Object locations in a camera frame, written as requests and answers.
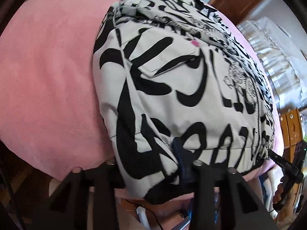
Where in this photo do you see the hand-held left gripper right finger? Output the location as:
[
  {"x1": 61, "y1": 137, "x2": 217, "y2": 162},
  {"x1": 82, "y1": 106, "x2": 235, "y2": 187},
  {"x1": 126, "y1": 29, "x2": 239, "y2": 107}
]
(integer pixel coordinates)
[{"x1": 172, "y1": 136, "x2": 279, "y2": 230}]

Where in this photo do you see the white black printed jacket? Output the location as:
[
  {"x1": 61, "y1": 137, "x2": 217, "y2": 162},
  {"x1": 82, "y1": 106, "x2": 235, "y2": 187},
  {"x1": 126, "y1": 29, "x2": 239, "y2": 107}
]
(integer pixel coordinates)
[{"x1": 92, "y1": 0, "x2": 277, "y2": 205}]

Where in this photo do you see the person's right forearm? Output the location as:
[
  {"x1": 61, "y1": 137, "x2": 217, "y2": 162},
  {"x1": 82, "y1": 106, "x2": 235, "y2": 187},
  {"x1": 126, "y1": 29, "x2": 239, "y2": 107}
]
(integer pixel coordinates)
[{"x1": 276, "y1": 192, "x2": 304, "y2": 225}]

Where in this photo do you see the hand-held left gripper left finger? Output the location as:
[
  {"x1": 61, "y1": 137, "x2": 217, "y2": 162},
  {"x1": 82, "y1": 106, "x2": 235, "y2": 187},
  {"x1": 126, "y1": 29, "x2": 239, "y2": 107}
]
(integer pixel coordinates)
[{"x1": 31, "y1": 159, "x2": 125, "y2": 230}]

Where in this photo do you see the wooden drawer cabinet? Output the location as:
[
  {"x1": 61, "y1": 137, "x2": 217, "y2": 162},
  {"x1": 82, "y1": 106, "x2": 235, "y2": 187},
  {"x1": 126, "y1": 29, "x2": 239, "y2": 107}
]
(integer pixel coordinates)
[{"x1": 279, "y1": 107, "x2": 304, "y2": 149}]

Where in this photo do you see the person's right hand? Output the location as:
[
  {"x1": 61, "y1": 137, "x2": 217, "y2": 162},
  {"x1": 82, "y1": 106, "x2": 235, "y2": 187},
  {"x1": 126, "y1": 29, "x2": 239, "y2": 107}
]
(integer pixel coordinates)
[{"x1": 273, "y1": 186, "x2": 289, "y2": 206}]

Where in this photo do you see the white plastic object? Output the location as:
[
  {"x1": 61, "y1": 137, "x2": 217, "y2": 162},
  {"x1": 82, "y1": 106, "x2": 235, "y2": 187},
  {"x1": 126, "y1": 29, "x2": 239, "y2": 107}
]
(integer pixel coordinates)
[{"x1": 135, "y1": 207, "x2": 149, "y2": 230}]

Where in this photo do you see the pink bed sheet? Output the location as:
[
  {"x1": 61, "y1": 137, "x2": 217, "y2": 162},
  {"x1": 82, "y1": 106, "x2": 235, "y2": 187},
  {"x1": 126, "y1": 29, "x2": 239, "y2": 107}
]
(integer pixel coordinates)
[{"x1": 0, "y1": 0, "x2": 284, "y2": 197}]

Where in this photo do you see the white lace furniture cover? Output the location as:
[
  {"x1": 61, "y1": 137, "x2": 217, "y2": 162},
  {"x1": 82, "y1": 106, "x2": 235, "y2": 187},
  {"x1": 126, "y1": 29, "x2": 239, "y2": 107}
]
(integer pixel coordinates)
[{"x1": 237, "y1": 16, "x2": 307, "y2": 116}]

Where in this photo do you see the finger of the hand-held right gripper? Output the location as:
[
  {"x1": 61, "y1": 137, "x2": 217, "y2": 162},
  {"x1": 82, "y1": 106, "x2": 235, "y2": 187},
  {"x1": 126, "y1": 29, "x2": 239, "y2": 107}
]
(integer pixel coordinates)
[{"x1": 267, "y1": 149, "x2": 302, "y2": 177}]

